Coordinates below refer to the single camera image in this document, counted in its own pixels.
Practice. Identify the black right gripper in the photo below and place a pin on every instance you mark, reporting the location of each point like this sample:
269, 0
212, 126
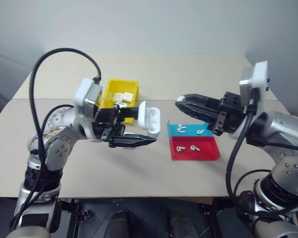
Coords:
229, 111

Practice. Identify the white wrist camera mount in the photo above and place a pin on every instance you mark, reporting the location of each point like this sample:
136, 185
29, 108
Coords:
260, 77
82, 92

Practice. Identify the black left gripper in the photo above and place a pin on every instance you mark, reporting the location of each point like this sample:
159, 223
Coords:
106, 121

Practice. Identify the blue plastic tray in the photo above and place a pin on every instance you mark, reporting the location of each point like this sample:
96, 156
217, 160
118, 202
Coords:
191, 129

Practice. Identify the black base frame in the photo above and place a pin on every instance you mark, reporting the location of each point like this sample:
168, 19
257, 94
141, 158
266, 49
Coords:
146, 213

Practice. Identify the closed white earbud case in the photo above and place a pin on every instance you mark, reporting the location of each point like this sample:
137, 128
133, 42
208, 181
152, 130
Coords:
118, 97
128, 97
121, 104

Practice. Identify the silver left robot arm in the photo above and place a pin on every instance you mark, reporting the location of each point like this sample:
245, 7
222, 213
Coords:
60, 146

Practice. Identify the white earbud case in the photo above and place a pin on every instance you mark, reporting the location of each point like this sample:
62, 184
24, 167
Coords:
118, 97
121, 104
154, 124
128, 97

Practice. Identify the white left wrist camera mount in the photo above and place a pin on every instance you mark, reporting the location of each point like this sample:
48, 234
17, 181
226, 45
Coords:
82, 92

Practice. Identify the dark rounded shape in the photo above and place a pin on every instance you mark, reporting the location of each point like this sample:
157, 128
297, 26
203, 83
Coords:
181, 224

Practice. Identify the red plastic tray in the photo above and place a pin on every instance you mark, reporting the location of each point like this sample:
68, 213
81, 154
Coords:
208, 148

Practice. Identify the yellow plastic bin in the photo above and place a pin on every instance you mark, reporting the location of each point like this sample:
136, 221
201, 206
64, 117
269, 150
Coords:
119, 85

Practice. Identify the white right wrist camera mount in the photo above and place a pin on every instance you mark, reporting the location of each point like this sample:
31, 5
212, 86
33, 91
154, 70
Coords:
260, 77

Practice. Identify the white earbud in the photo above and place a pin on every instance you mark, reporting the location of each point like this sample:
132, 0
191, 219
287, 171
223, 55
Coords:
200, 131
179, 149
180, 130
180, 125
195, 148

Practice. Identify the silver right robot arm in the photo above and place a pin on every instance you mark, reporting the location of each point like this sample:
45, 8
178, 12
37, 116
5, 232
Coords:
283, 129

